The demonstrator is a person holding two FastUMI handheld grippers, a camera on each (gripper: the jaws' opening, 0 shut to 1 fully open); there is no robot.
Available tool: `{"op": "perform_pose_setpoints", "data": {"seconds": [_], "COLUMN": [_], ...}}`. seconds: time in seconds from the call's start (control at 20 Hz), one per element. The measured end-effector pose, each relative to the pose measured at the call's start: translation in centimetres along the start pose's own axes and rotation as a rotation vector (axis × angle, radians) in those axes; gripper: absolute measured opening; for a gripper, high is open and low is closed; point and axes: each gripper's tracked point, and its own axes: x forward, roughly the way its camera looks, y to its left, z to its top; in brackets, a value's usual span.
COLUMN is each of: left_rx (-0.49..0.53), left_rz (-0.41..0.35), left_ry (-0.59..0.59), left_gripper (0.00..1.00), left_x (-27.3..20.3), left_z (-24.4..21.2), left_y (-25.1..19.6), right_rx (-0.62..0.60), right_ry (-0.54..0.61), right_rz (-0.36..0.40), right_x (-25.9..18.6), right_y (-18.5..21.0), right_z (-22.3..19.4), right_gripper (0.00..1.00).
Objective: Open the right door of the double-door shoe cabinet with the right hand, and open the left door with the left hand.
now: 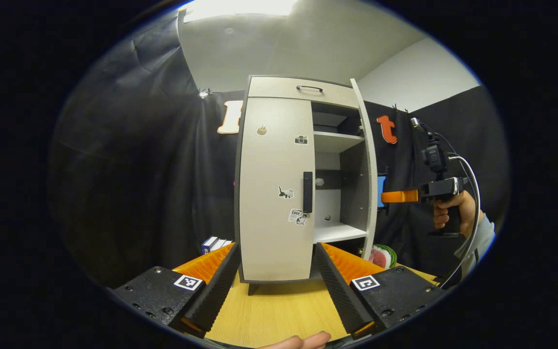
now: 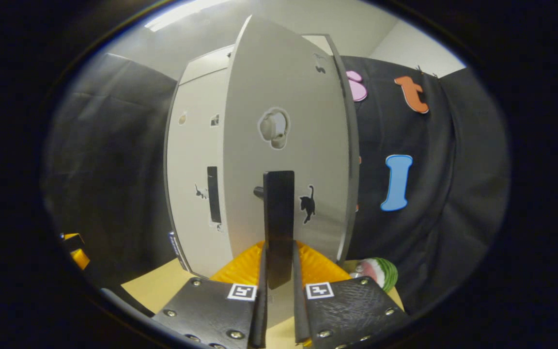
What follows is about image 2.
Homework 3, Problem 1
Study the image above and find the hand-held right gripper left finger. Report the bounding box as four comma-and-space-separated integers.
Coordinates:
151, 241, 269, 349

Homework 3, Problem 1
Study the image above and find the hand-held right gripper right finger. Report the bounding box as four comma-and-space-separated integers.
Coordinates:
291, 241, 410, 349

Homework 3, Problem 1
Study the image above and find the black door handle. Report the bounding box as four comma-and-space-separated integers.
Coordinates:
207, 166, 222, 223
253, 170, 295, 290

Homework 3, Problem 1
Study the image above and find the white double-door shoe cabinet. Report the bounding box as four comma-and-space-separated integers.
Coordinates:
164, 33, 361, 279

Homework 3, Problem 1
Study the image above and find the toy watermelon slice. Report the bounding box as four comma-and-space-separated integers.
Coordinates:
352, 257, 399, 293

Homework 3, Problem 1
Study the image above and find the white and blue box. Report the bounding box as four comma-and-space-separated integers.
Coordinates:
169, 232, 190, 272

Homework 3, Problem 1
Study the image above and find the black backdrop cloth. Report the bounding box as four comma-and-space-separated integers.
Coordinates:
42, 52, 510, 316

